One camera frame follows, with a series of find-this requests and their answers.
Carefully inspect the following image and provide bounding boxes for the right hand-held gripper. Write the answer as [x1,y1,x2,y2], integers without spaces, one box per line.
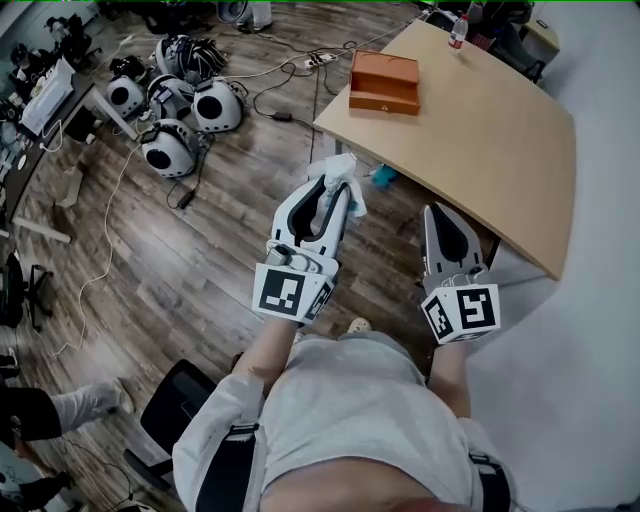
[418,202,503,347]

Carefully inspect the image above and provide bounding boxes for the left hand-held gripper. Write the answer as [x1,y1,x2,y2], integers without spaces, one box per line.
[252,176,355,328]

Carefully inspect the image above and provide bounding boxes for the white paper item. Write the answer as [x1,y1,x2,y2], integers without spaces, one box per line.
[305,153,370,224]

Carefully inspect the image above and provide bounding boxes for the orange box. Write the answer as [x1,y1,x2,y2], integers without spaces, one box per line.
[347,49,421,118]

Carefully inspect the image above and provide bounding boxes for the person's left forearm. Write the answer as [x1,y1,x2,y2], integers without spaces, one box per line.
[232,316,302,401]

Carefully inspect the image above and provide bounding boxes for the person's right forearm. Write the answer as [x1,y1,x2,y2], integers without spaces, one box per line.
[426,341,474,422]

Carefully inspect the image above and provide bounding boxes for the teal item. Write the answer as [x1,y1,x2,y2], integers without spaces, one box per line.
[369,163,400,192]

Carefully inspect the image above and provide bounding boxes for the white storage box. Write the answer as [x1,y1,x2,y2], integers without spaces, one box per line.
[19,58,76,137]

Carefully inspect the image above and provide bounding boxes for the person's grey shirt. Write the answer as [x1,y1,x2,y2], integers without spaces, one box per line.
[171,331,517,512]

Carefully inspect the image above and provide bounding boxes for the clear plastic water bottle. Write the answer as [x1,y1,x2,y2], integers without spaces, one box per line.
[447,13,472,52]

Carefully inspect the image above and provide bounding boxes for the small wooden side table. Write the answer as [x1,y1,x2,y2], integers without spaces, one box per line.
[519,17,562,52]

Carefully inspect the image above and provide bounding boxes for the black bag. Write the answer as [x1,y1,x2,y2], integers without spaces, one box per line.
[108,56,152,82]

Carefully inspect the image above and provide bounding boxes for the black office chair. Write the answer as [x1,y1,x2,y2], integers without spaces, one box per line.
[123,358,219,494]

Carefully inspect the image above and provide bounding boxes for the cardboard piece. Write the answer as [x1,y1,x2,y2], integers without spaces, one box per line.
[53,168,85,209]

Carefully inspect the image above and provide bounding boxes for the white plank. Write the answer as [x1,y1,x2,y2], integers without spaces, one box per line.
[11,216,73,245]

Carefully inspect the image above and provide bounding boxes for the dark desk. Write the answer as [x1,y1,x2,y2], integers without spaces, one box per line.
[0,74,141,226]

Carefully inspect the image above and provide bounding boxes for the white pod backpack black straps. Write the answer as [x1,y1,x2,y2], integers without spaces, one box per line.
[154,34,230,77]

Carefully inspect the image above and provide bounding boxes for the long white cable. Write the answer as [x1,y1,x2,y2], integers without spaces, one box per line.
[48,138,147,358]

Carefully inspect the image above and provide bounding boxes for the black shoulder strap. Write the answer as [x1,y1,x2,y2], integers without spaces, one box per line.
[468,451,512,512]
[195,421,262,512]

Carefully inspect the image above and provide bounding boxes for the black frame chair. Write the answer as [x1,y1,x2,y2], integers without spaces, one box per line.
[0,251,55,332]

